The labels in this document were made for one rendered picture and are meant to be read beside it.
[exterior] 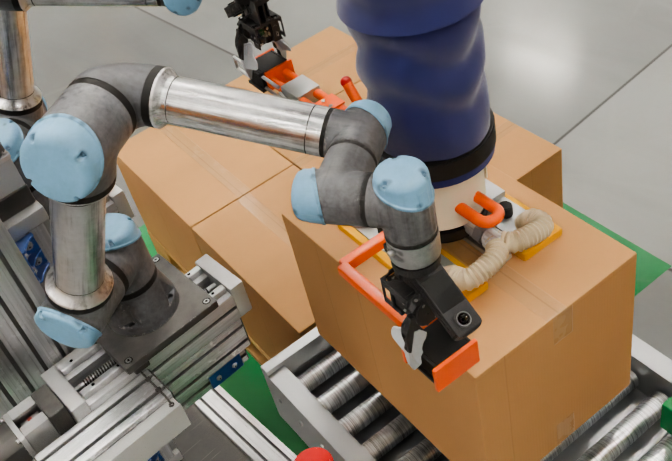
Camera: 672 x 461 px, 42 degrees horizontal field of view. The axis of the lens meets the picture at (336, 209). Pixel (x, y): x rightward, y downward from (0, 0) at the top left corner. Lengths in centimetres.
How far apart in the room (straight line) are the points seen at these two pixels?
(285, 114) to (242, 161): 166
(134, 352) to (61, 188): 55
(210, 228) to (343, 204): 158
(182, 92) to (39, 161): 23
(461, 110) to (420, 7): 22
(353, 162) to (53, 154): 41
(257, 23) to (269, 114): 68
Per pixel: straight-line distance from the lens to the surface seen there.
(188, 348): 187
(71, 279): 152
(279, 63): 204
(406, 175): 113
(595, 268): 165
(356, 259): 152
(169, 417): 177
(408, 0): 130
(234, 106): 130
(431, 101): 141
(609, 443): 206
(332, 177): 118
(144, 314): 176
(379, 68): 140
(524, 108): 383
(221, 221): 273
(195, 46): 478
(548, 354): 164
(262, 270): 253
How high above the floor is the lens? 229
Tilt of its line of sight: 41 degrees down
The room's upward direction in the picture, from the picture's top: 14 degrees counter-clockwise
